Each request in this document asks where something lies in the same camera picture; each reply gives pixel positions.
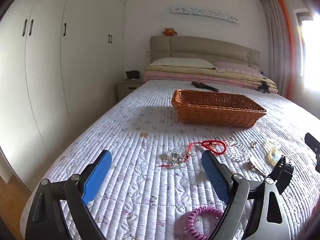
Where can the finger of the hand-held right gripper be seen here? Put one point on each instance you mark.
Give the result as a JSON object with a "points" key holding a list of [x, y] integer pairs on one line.
{"points": [[312, 141]]}

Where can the white wardrobe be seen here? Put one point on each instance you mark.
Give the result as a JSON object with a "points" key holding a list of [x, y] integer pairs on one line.
{"points": [[50, 80]]}

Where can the stack of folded quilts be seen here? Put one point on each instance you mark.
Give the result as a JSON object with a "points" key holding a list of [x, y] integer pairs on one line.
{"points": [[200, 76]]}

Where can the dark box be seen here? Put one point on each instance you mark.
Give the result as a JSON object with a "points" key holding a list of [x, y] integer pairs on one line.
{"points": [[132, 75]]}

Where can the cream pillow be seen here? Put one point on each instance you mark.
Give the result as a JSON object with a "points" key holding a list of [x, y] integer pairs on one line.
{"points": [[182, 63]]}

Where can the orange plush toy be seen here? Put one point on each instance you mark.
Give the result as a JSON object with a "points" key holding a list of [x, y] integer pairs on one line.
{"points": [[170, 32]]}

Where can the quilted floral bedspread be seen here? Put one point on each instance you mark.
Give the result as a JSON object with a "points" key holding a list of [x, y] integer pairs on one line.
{"points": [[140, 155]]}

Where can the beige padded headboard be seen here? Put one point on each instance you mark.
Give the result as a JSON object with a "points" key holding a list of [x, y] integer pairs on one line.
{"points": [[200, 47]]}

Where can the brown wicker basket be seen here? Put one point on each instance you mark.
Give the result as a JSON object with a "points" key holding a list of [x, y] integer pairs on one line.
{"points": [[220, 113]]}

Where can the grey curtain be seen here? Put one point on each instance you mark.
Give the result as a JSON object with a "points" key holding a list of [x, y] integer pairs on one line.
{"points": [[275, 42]]}

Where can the small gold black earring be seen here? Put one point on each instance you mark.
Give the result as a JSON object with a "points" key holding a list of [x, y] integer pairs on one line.
{"points": [[212, 145]]}

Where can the beige nightstand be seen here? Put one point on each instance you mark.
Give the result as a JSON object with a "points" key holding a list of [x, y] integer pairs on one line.
{"points": [[127, 90]]}

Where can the small dark toy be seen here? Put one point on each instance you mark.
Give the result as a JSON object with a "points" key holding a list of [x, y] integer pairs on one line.
{"points": [[263, 87]]}

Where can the dark brush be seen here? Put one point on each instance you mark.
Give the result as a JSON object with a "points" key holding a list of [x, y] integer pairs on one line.
{"points": [[200, 85]]}

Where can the metal hair clip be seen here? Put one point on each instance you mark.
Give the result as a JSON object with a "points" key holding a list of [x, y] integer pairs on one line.
{"points": [[253, 163]]}

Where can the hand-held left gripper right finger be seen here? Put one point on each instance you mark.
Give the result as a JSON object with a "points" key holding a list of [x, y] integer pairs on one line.
{"points": [[215, 177]]}

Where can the pink pillow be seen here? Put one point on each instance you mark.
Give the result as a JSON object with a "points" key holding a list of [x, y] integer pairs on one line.
{"points": [[232, 66]]}

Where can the white wall ornament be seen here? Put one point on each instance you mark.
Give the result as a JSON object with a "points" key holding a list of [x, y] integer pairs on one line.
{"points": [[205, 13]]}

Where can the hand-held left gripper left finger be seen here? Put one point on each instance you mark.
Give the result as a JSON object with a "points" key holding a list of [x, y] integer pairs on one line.
{"points": [[97, 177]]}

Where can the orange curtain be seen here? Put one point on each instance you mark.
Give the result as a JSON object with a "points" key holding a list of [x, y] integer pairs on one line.
{"points": [[287, 42]]}

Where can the window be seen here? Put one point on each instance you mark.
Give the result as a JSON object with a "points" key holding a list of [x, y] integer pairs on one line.
{"points": [[310, 55]]}

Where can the black wristwatch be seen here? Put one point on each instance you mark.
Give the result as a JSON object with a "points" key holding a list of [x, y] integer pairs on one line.
{"points": [[287, 166]]}

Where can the crystal charm jewelry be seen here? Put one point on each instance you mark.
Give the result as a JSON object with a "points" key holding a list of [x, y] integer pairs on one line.
{"points": [[175, 155]]}

